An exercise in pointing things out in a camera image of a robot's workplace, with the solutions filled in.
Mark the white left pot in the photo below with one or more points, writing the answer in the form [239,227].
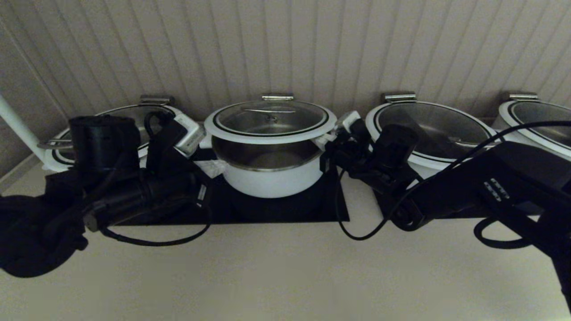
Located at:
[55,164]

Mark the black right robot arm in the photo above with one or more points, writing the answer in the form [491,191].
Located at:
[513,187]

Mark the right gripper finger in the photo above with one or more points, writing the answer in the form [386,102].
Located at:
[326,138]
[328,145]

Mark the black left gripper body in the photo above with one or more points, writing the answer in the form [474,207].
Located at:
[178,191]

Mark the white far right pot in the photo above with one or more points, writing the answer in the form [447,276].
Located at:
[548,117]

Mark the white slanted pole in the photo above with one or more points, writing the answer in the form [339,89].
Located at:
[18,127]

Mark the glass lid with white rim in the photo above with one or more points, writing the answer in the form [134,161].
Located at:
[272,138]

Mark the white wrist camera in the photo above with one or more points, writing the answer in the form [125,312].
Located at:
[348,121]
[189,133]

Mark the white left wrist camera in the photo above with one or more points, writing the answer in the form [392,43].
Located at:
[189,133]

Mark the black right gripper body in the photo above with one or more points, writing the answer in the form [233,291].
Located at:
[350,156]

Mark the black induction cooktop plate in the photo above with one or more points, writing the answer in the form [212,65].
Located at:
[285,211]

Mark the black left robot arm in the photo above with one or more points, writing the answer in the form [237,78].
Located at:
[35,236]

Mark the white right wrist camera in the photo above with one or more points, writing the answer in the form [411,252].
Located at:
[348,121]

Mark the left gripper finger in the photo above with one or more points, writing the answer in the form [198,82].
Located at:
[215,173]
[212,164]

